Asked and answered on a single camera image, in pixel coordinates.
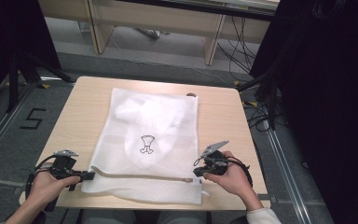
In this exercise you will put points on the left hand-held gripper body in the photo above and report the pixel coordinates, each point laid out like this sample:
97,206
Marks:
63,166

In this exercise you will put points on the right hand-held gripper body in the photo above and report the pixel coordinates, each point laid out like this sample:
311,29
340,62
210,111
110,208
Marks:
216,161

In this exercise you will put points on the white mesh laundry bag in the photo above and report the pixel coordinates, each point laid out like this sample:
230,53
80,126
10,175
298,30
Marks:
149,189

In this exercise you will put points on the person's right hand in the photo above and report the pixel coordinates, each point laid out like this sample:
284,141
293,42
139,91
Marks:
234,180

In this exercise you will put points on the person's left hand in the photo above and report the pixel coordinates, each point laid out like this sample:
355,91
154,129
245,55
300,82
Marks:
45,189

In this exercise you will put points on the person's grey trouser legs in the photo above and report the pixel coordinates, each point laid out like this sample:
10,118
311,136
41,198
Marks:
108,217

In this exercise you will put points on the grey tape strip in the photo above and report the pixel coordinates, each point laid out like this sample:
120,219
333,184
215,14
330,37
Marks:
265,197

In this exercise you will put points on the white garment with black print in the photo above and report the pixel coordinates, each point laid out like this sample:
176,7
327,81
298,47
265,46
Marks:
155,115

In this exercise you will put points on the black metal stand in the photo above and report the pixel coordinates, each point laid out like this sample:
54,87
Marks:
272,102
14,84

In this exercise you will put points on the black curtain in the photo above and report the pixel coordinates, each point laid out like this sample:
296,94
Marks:
329,102
9,34

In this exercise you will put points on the light wooden desk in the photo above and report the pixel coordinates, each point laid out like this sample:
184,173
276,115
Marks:
155,18

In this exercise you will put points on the metal floor rail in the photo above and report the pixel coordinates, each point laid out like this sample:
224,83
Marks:
287,174
3,124

